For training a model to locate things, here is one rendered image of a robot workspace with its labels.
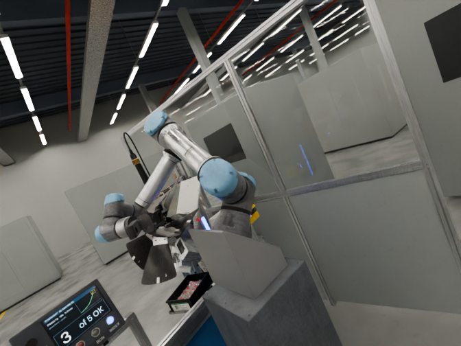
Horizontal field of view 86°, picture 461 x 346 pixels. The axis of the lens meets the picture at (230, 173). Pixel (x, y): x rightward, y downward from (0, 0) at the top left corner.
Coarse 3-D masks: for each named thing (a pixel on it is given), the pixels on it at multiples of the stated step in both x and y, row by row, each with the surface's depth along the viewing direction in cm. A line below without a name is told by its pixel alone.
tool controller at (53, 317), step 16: (96, 288) 87; (64, 304) 80; (80, 304) 83; (96, 304) 85; (112, 304) 88; (48, 320) 76; (64, 320) 78; (80, 320) 81; (96, 320) 83; (16, 336) 71; (32, 336) 73; (48, 336) 75; (80, 336) 79
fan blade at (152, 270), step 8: (152, 248) 155; (160, 248) 155; (168, 248) 155; (152, 256) 152; (160, 256) 152; (168, 256) 152; (152, 264) 150; (160, 264) 149; (168, 264) 149; (144, 272) 149; (152, 272) 147; (160, 272) 146; (168, 272) 146; (144, 280) 147; (152, 280) 145; (160, 280) 144; (168, 280) 143
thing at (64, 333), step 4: (64, 328) 78; (68, 328) 78; (72, 328) 79; (60, 332) 77; (64, 332) 77; (68, 332) 78; (72, 332) 78; (56, 336) 76; (60, 336) 76; (64, 336) 77; (68, 336) 77; (72, 336) 78; (76, 336) 78; (56, 340) 75; (60, 340) 76; (64, 340) 76; (68, 340) 77; (72, 340) 77; (60, 344) 75; (64, 344) 76; (68, 344) 76
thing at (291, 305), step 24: (288, 264) 92; (216, 288) 97; (288, 288) 83; (312, 288) 90; (216, 312) 92; (240, 312) 78; (264, 312) 76; (288, 312) 82; (312, 312) 88; (240, 336) 84; (264, 336) 75; (288, 336) 80; (312, 336) 86; (336, 336) 93
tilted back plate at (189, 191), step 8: (184, 184) 200; (192, 184) 192; (200, 184) 186; (184, 192) 197; (192, 192) 188; (184, 200) 193; (192, 200) 185; (184, 208) 190; (192, 208) 182; (184, 272) 166
